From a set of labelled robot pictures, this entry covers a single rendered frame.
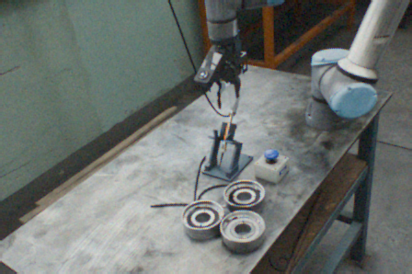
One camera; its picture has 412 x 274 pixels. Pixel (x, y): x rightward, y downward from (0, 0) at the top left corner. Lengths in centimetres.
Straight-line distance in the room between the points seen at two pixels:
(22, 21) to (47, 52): 21
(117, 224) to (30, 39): 154
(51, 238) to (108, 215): 15
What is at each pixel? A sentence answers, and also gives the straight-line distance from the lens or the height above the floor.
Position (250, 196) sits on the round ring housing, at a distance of 122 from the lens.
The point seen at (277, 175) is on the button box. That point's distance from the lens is 126.
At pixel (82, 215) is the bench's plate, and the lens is 130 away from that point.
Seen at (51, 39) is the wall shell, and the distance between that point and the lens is 266.
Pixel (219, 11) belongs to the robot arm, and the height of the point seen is 126.
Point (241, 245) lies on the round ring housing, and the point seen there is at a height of 83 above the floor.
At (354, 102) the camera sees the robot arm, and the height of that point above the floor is 97.
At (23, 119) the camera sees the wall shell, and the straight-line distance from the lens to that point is 264.
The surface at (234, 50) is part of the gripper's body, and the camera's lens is 123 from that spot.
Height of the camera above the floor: 161
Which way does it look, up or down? 33 degrees down
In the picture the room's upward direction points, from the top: 8 degrees counter-clockwise
